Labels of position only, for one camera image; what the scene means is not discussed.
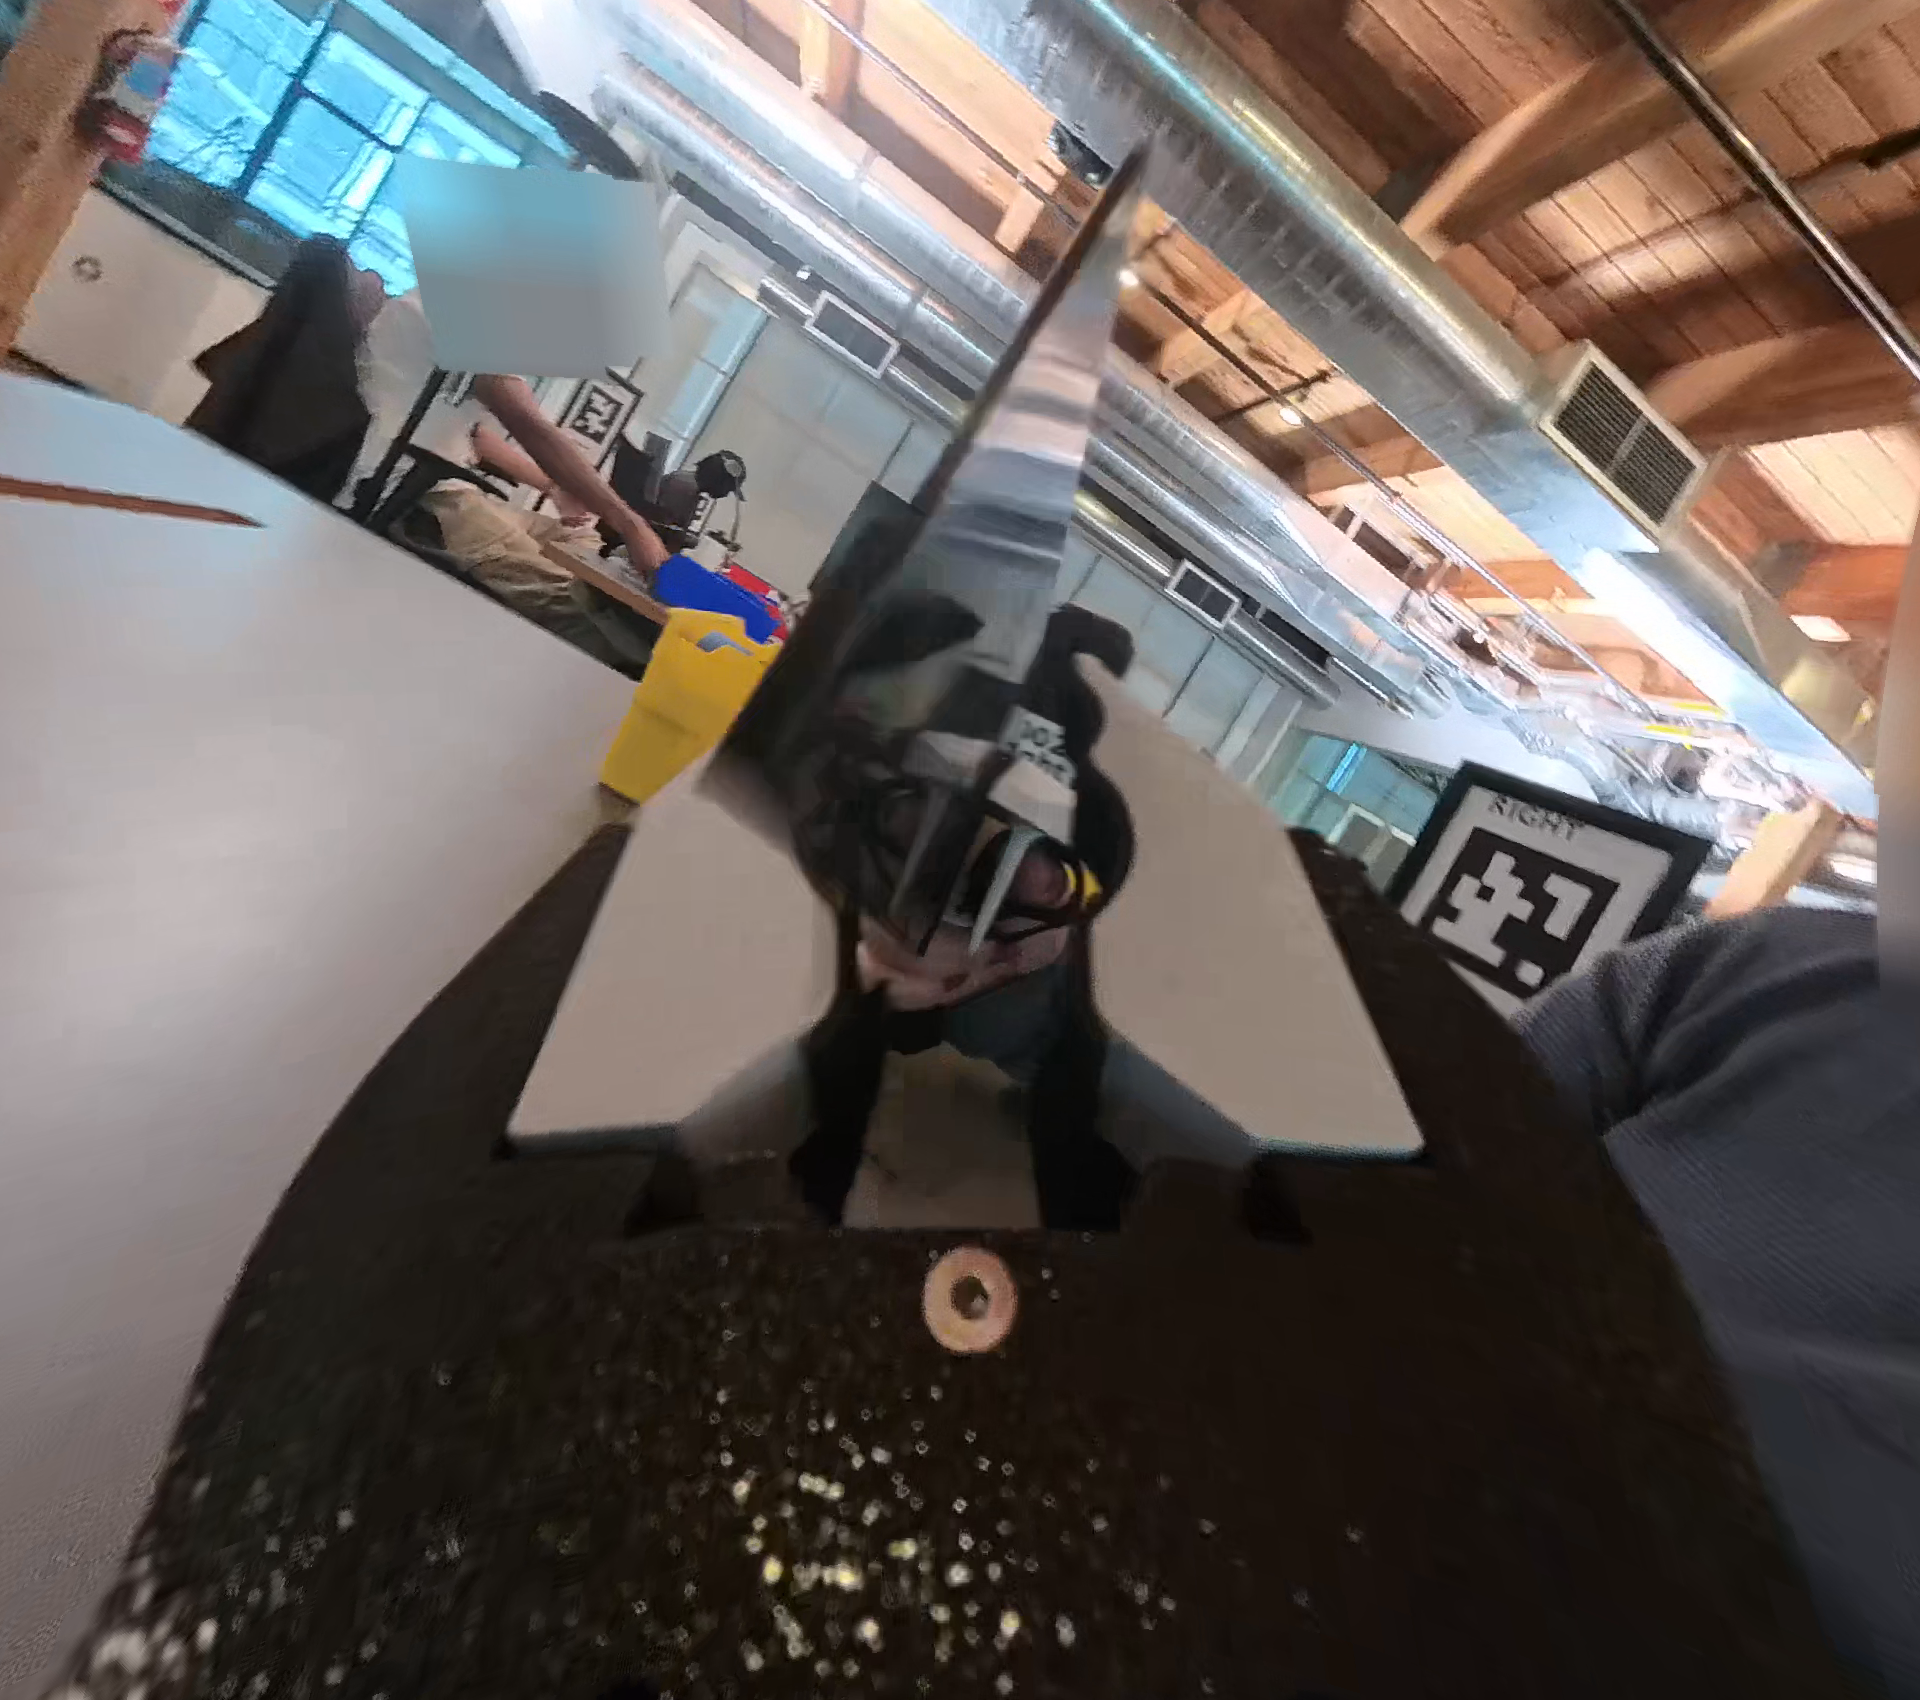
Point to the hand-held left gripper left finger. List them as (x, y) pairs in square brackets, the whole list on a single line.
[(644, 981)]

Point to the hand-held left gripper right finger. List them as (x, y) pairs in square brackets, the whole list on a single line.
[(1260, 981)]

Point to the yellow plastic bin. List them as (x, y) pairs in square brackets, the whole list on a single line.
[(675, 710)]

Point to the dark brown board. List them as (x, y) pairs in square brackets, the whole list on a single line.
[(1034, 411)]

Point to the person's right forearm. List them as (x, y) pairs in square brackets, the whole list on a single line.
[(1725, 1024)]

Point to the large framed marker sign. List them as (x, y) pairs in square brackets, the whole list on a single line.
[(1634, 861)]

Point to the wooden office desk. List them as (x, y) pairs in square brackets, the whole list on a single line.
[(614, 583)]

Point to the small blue plastic bin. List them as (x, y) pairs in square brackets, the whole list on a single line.
[(705, 583)]

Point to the small framed marker sign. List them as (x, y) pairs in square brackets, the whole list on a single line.
[(603, 419)]

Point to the office chair with brown jacket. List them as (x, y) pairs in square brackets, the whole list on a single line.
[(292, 381)]

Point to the black floor lamp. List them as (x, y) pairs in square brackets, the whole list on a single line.
[(584, 123)]

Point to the white recycling cabinet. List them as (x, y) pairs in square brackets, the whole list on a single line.
[(120, 290)]

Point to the large paned window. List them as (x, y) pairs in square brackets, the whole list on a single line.
[(270, 81)]

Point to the red fire extinguisher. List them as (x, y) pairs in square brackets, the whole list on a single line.
[(128, 102)]

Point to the white duct vent grille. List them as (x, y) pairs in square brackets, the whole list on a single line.
[(852, 334), (1203, 590)]

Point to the large silver duct with grilles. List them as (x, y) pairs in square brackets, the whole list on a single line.
[(1350, 261)]

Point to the silver ventilation duct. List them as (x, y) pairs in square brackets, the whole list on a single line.
[(750, 141)]

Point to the wooden post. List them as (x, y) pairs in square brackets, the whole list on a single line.
[(90, 4)]

